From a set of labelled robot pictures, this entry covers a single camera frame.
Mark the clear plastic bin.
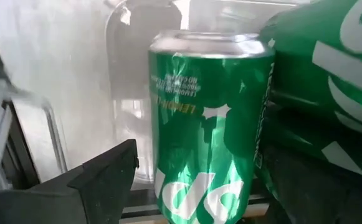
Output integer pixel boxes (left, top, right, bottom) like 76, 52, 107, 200
0, 0, 312, 191

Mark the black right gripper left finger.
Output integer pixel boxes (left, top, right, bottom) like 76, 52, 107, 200
0, 139, 140, 224

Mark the green Sprite can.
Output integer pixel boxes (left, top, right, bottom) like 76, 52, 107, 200
148, 30, 275, 224
255, 0, 362, 200

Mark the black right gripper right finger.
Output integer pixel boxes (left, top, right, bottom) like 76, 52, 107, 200
255, 102, 362, 224

